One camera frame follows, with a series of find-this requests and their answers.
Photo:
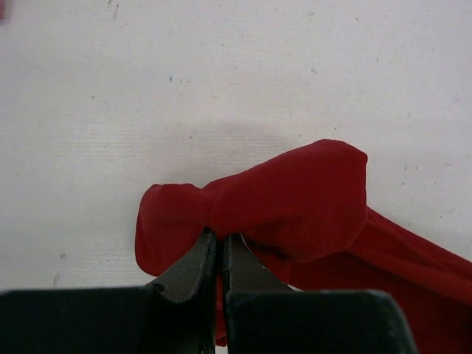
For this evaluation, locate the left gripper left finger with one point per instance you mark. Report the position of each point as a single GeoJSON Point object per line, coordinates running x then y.
{"type": "Point", "coordinates": [181, 318]}

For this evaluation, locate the dark red t-shirt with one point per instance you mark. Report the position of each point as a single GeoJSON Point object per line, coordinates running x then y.
{"type": "Point", "coordinates": [304, 214]}

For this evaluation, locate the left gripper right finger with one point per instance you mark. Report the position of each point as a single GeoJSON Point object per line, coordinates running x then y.
{"type": "Point", "coordinates": [256, 304]}

